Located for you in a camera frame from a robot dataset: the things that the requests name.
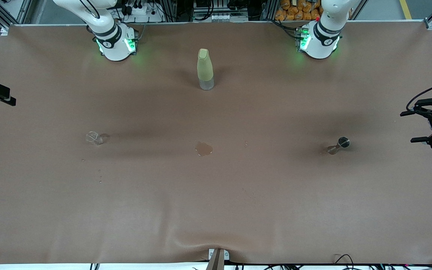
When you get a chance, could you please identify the black base cable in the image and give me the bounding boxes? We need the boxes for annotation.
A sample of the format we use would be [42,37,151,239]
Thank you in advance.
[270,18,301,40]

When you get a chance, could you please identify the metal mount bracket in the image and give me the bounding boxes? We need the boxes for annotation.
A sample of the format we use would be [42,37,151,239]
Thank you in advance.
[207,248,230,270]

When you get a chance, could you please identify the brown liquid puddle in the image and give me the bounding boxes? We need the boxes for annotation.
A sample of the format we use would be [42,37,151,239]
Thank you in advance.
[195,142,213,156]

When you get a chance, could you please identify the small clear glass cup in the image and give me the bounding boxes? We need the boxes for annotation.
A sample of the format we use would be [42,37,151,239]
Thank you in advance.
[86,131,104,146]

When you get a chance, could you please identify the orange snack packet pile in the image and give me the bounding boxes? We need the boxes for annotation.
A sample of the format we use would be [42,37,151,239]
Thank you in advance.
[275,0,323,21]

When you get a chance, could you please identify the yellow-green bottle shaker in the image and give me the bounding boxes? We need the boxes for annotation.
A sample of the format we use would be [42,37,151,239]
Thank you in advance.
[197,48,215,91]

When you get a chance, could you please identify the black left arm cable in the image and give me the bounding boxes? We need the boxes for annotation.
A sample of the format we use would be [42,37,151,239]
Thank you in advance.
[406,82,432,111]

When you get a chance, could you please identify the brown table cover sheet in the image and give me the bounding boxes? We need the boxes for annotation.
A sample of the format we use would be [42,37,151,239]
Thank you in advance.
[0,21,432,265]

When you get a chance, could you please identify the white power strip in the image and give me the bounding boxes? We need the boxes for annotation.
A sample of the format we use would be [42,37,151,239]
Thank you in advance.
[124,0,164,23]

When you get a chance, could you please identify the steel double jigger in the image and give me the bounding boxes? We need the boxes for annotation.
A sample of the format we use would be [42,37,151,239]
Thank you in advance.
[327,137,350,155]

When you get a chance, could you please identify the black looped floor cable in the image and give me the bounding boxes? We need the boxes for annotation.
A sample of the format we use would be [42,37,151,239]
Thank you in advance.
[332,254,355,270]

